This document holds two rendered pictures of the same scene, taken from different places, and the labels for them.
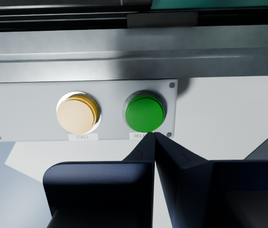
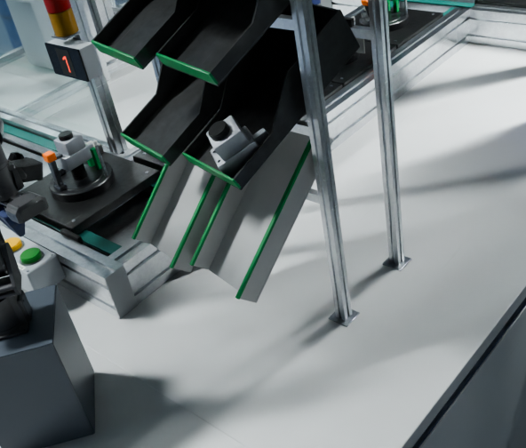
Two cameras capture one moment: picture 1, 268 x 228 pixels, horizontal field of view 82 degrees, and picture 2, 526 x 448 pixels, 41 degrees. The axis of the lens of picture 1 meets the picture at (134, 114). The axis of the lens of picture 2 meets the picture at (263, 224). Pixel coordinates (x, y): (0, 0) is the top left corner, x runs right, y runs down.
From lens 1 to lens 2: 1.39 m
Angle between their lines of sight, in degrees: 69
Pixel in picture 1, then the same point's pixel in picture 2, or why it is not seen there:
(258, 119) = (91, 355)
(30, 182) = not seen: outside the picture
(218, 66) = (72, 256)
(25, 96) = (6, 234)
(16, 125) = not seen: outside the picture
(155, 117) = (32, 255)
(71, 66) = (32, 234)
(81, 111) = (14, 242)
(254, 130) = not seen: hidden behind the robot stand
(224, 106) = (81, 332)
